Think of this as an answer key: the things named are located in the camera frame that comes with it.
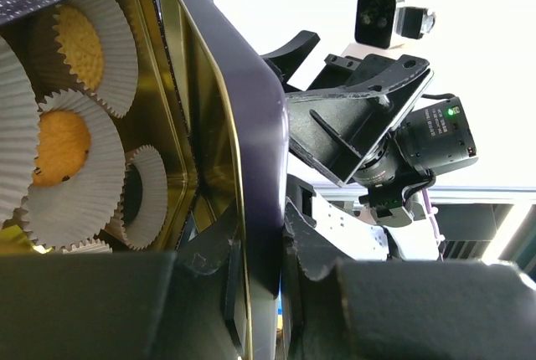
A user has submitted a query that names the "top left paper cup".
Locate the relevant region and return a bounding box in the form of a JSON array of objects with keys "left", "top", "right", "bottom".
[{"left": 1, "top": 39, "right": 39, "bottom": 222}]

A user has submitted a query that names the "centre paper cup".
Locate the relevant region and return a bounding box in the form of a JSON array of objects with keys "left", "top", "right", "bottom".
[{"left": 20, "top": 90, "right": 126, "bottom": 248}]

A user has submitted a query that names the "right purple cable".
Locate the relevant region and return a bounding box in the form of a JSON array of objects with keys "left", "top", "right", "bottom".
[{"left": 422, "top": 188, "right": 445, "bottom": 259}]

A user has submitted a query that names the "orange chocolate chip cookie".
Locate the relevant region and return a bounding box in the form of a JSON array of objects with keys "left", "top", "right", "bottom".
[{"left": 33, "top": 111, "right": 91, "bottom": 187}]

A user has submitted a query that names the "bottom left paper cup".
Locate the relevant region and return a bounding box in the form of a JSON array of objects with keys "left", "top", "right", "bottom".
[{"left": 61, "top": 239, "right": 113, "bottom": 254}]

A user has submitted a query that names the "top right paper cup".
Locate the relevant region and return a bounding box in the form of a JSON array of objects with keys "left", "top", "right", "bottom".
[{"left": 48, "top": 0, "right": 138, "bottom": 118}]

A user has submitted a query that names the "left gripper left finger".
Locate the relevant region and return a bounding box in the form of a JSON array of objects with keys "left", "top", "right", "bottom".
[{"left": 1, "top": 205, "right": 247, "bottom": 359}]

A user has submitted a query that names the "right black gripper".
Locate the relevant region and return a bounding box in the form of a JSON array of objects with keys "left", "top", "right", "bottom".
[{"left": 262, "top": 30, "right": 433, "bottom": 187}]

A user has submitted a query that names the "decorated cookie tin box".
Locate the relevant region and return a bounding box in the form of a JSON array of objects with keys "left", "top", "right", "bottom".
[{"left": 1, "top": 0, "right": 196, "bottom": 253}]

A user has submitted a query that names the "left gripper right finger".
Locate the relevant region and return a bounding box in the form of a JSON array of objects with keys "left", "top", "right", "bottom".
[{"left": 281, "top": 203, "right": 535, "bottom": 359}]

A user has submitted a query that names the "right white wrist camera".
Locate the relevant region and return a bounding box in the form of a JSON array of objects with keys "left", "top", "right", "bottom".
[{"left": 343, "top": 0, "right": 437, "bottom": 58}]

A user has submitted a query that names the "round tan sandwich biscuit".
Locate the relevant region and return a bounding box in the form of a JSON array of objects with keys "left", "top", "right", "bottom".
[{"left": 53, "top": 5, "right": 105, "bottom": 90}]

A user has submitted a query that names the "gold tin lid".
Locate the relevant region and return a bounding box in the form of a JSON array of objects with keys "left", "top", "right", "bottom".
[{"left": 169, "top": 0, "right": 289, "bottom": 359}]

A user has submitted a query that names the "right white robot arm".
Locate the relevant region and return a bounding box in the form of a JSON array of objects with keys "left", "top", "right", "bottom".
[{"left": 264, "top": 31, "right": 478, "bottom": 260}]

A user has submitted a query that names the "black sandwich cookie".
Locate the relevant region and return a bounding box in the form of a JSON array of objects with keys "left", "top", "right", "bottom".
[{"left": 123, "top": 164, "right": 143, "bottom": 225}]

